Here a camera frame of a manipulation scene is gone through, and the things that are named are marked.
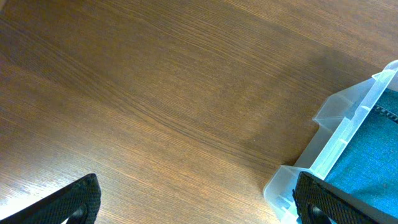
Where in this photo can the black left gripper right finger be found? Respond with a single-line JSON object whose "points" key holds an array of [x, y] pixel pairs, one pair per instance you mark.
{"points": [[318, 202]]}

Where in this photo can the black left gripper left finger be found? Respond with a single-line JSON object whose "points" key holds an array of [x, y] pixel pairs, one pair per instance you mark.
{"points": [[78, 202]]}

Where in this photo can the dark blue jeans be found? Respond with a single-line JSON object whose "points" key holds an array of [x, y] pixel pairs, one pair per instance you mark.
{"points": [[367, 168]]}

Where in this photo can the clear plastic storage bin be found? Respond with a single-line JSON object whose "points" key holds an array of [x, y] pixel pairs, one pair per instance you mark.
{"points": [[339, 118]]}

